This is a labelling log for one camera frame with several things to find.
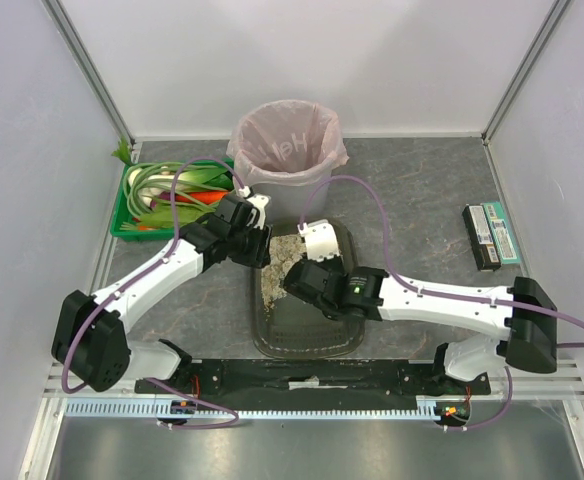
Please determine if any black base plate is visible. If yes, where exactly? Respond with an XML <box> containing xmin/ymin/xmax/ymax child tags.
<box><xmin>164</xmin><ymin>359</ymin><xmax>491</xmax><ymax>403</ymax></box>

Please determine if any white slotted cable duct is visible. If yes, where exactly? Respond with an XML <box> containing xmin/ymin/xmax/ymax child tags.
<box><xmin>64</xmin><ymin>397</ymin><xmax>460</xmax><ymax>421</ymax></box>

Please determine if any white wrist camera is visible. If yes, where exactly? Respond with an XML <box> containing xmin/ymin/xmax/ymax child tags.
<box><xmin>236</xmin><ymin>186</ymin><xmax>270</xmax><ymax>230</ymax></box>
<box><xmin>297</xmin><ymin>219</ymin><xmax>341</xmax><ymax>262</ymax></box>

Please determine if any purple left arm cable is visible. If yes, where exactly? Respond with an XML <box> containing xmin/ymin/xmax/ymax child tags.
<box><xmin>60</xmin><ymin>157</ymin><xmax>243</xmax><ymax>431</ymax></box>

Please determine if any pink plastic bin liner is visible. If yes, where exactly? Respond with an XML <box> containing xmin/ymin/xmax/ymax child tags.
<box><xmin>226</xmin><ymin>100</ymin><xmax>349</xmax><ymax>186</ymax></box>

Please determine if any purple vegetable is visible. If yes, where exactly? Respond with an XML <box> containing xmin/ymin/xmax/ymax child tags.
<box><xmin>150</xmin><ymin>192</ymin><xmax>190</xmax><ymax>209</ymax></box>

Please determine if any pile of pellet cat litter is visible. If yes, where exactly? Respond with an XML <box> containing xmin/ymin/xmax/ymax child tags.
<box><xmin>260</xmin><ymin>234</ymin><xmax>306</xmax><ymax>310</ymax></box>

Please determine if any teal cardboard box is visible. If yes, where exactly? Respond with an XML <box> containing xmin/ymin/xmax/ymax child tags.
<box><xmin>482</xmin><ymin>202</ymin><xmax>522</xmax><ymax>265</ymax></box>

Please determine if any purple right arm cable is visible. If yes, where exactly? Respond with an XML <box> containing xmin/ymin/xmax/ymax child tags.
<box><xmin>298</xmin><ymin>174</ymin><xmax>584</xmax><ymax>433</ymax></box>

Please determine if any bundle of green onions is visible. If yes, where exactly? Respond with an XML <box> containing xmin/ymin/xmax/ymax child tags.
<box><xmin>124</xmin><ymin>161</ymin><xmax>233</xmax><ymax>226</ymax></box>

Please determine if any dark translucent litter box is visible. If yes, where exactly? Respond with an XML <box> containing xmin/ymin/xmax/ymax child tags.
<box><xmin>249</xmin><ymin>215</ymin><xmax>366</xmax><ymax>359</ymax></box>

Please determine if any green plastic crate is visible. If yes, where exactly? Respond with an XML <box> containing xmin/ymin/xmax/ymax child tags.
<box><xmin>109</xmin><ymin>158</ymin><xmax>238</xmax><ymax>242</ymax></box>

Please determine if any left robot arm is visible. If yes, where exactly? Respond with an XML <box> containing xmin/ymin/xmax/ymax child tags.
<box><xmin>51</xmin><ymin>189</ymin><xmax>272</xmax><ymax>393</ymax></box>

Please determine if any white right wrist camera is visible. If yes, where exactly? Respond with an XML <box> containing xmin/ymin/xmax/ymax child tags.
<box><xmin>297</xmin><ymin>219</ymin><xmax>341</xmax><ymax>262</ymax></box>

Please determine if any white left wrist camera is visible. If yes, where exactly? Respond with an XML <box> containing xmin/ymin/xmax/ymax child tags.
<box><xmin>236</xmin><ymin>186</ymin><xmax>270</xmax><ymax>230</ymax></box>

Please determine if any black cardboard box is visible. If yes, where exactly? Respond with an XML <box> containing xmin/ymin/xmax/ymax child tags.
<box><xmin>462</xmin><ymin>205</ymin><xmax>502</xmax><ymax>271</ymax></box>

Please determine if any orange carrot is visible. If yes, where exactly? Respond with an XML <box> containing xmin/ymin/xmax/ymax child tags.
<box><xmin>175</xmin><ymin>191</ymin><xmax>228</xmax><ymax>205</ymax></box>

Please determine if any grey trash bin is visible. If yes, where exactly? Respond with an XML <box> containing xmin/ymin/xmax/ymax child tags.
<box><xmin>252</xmin><ymin>173</ymin><xmax>331</xmax><ymax>224</ymax></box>

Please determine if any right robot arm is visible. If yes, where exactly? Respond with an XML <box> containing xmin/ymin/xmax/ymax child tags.
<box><xmin>282</xmin><ymin>258</ymin><xmax>557</xmax><ymax>383</ymax></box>

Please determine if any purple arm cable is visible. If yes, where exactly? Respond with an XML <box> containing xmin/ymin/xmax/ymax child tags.
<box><xmin>60</xmin><ymin>157</ymin><xmax>243</xmax><ymax>431</ymax></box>
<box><xmin>298</xmin><ymin>174</ymin><xmax>584</xmax><ymax>433</ymax></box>

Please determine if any green leafy vegetable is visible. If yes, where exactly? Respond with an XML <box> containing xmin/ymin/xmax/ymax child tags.
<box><xmin>111</xmin><ymin>138</ymin><xmax>133</xmax><ymax>166</ymax></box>

